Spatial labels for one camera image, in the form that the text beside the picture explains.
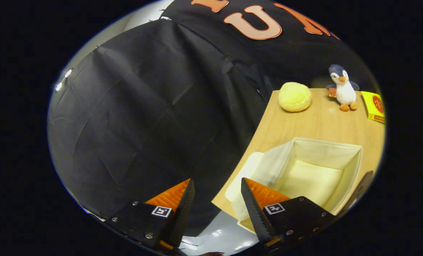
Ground cream fabric storage box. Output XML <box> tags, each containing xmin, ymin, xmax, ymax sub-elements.
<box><xmin>225</xmin><ymin>137</ymin><xmax>363</xmax><ymax>233</ymax></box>

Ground penguin plush toy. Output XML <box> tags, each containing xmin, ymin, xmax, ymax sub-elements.
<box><xmin>326</xmin><ymin>64</ymin><xmax>360</xmax><ymax>112</ymax></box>

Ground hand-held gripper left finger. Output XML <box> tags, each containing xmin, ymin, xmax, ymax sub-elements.
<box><xmin>105</xmin><ymin>179</ymin><xmax>196</xmax><ymax>255</ymax></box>

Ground yellow book with red circle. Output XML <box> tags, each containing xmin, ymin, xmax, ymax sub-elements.
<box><xmin>361</xmin><ymin>91</ymin><xmax>385</xmax><ymax>123</ymax></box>

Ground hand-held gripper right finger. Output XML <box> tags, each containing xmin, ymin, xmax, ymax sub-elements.
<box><xmin>241</xmin><ymin>177</ymin><xmax>338</xmax><ymax>253</ymax></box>

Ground yellow round plush bun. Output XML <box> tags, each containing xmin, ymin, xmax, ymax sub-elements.
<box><xmin>278</xmin><ymin>82</ymin><xmax>312</xmax><ymax>113</ymax></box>

